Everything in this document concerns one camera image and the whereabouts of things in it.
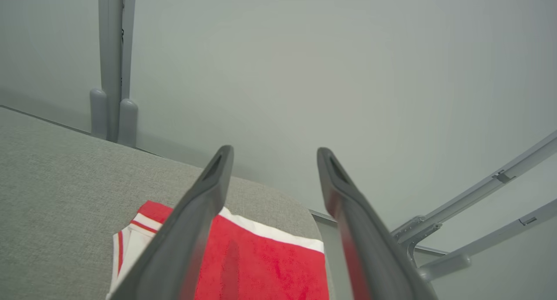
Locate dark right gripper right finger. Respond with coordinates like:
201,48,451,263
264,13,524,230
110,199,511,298
317,147,437,300

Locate grey metal floor rail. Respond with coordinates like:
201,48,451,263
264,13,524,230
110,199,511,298
309,209,449,257

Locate red number 23 jersey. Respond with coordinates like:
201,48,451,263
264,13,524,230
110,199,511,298
106,200,330,300

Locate grey metal partition post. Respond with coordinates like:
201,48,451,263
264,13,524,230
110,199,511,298
89,0,139,148

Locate grey metal desk frame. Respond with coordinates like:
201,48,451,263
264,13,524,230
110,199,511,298
391,130,557,283

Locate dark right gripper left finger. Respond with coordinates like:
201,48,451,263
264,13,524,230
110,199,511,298
108,145,235,300

